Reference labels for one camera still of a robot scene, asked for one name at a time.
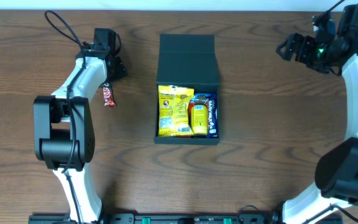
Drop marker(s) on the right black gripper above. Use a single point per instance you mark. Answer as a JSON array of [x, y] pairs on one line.
[[303, 49]]

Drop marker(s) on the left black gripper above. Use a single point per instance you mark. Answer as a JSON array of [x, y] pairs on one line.
[[117, 71]]

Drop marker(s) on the red green KitKat bar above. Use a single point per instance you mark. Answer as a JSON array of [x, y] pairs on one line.
[[108, 95]]

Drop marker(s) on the dark green box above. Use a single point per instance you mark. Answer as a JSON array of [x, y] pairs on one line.
[[189, 60]]

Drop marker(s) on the blue Dairy Milk bar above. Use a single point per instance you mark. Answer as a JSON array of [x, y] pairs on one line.
[[211, 104]]

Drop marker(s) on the yellow snack packet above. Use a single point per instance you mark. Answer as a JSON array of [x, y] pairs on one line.
[[173, 119]]

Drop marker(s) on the blue Oreo cookie pack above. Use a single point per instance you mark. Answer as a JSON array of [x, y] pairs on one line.
[[200, 98]]

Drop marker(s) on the yellow cylindrical container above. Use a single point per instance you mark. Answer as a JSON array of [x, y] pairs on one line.
[[199, 120]]

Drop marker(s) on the red Hacks candy bag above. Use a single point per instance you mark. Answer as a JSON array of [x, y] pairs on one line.
[[190, 105]]

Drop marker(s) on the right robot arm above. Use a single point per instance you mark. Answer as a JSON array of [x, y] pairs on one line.
[[335, 186]]

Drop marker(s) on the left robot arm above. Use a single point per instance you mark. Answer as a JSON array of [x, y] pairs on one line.
[[63, 129]]

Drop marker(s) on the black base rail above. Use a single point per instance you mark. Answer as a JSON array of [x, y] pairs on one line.
[[129, 218]]

